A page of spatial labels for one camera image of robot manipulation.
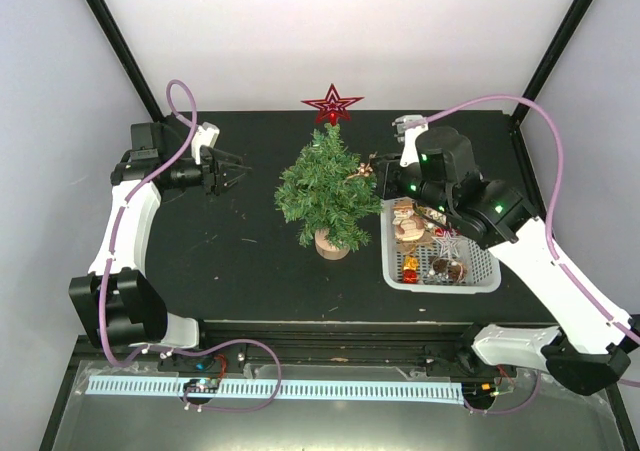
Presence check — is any wooden santa ornament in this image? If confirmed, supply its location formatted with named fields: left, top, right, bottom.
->
left=392, top=199, right=432, bottom=244

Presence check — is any small green christmas tree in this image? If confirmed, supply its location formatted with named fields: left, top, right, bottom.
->
left=274, top=123, right=382, bottom=251

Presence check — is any red star tree topper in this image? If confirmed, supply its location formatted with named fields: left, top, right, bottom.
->
left=302, top=83, right=363, bottom=126

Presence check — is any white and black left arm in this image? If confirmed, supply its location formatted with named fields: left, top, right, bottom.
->
left=69, top=123, right=250, bottom=370

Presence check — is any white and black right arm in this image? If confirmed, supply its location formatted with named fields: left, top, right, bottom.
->
left=371, top=125, right=639, bottom=396

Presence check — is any red berry sprig ornament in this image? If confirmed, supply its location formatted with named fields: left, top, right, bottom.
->
left=433, top=227, right=458, bottom=237

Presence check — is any white perforated plastic basket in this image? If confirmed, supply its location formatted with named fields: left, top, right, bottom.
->
left=380, top=201, right=501, bottom=295

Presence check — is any silver star ornament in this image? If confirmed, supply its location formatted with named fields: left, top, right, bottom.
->
left=433, top=234, right=462, bottom=259

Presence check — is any gold foil gift ornament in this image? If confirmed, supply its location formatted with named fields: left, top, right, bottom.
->
left=403, top=256, right=420, bottom=271

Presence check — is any red foil gift ornament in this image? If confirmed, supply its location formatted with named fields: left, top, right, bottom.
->
left=402, top=269, right=419, bottom=284

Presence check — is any pine cone ornament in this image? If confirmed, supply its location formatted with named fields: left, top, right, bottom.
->
left=426, top=257, right=467, bottom=285

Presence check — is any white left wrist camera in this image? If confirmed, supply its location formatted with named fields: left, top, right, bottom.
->
left=191, top=122, right=220, bottom=165

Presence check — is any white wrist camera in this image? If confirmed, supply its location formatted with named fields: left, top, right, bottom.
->
left=392, top=115, right=429, bottom=168
left=191, top=122, right=220, bottom=165

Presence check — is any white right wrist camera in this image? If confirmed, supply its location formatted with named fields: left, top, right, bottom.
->
left=392, top=115, right=429, bottom=168

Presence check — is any black left rear frame post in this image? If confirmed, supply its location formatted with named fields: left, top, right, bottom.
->
left=85, top=0, right=164, bottom=122

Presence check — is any black frame post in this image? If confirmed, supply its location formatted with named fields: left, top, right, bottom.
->
left=522, top=0, right=594, bottom=101
left=85, top=0, right=164, bottom=122

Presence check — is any black aluminium frame rail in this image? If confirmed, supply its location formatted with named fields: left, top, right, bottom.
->
left=160, top=321, right=547, bottom=379

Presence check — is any white slotted cable duct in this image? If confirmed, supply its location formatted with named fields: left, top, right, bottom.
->
left=85, top=376, right=464, bottom=405

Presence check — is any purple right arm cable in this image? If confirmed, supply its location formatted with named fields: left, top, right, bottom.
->
left=407, top=94, right=640, bottom=417

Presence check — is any black right rear frame post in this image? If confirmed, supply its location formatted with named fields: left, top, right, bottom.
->
left=522, top=0, right=594, bottom=101

